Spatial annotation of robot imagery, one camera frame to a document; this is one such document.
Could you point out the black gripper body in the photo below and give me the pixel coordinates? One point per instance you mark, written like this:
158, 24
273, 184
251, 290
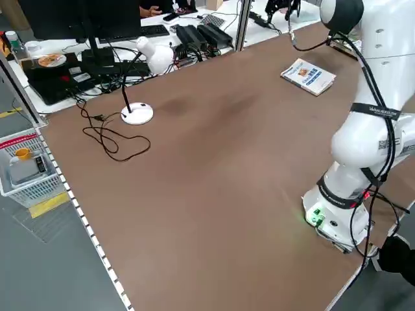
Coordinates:
282, 2

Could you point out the paperback book cream pages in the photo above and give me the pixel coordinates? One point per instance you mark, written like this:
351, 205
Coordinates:
308, 76

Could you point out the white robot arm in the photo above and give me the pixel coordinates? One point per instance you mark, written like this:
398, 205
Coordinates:
373, 81

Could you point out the pale teal sheet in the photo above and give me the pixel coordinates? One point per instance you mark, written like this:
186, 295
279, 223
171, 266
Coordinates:
308, 19

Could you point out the cardboard box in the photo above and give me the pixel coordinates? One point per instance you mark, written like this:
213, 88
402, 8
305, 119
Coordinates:
214, 4

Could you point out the perforated metal plate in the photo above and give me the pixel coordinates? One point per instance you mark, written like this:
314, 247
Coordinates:
212, 20

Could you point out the black finned power supply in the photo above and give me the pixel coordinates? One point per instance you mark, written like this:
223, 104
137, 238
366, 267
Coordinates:
214, 34
191, 35

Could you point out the black phone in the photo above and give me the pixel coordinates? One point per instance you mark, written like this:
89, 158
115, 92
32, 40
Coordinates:
170, 17

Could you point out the black keyboard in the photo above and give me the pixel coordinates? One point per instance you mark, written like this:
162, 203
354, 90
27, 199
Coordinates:
154, 30

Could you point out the flat black electronics box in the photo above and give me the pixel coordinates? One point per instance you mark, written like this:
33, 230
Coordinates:
129, 69

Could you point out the white desk lamp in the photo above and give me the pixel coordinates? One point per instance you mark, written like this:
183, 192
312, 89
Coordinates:
137, 115

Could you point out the black mini computer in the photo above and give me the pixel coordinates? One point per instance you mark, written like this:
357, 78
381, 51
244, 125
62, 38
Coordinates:
97, 56

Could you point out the black computer monitor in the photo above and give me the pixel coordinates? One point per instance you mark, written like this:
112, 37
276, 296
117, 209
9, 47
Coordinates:
81, 19

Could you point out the orange disc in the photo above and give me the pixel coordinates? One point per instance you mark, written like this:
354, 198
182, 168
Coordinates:
50, 60

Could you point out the large black equipment case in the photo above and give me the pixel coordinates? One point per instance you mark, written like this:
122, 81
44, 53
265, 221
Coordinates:
55, 84

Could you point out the clear bottle white cap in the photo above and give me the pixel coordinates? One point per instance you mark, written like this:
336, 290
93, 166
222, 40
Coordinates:
14, 48

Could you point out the black remote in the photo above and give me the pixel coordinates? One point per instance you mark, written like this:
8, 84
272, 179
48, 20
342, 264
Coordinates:
40, 164

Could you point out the red white band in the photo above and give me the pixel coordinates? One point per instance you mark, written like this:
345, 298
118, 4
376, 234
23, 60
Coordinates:
16, 141

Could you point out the yellow cup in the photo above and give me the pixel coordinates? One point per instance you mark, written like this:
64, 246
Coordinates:
22, 155

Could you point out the grey box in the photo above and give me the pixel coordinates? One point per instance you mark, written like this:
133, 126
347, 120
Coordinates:
26, 171

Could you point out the white plastic basket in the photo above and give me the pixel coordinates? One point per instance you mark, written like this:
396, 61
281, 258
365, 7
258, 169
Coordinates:
39, 191

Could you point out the aluminium frame post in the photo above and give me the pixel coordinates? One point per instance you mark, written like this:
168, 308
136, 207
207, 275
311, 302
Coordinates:
19, 94
242, 29

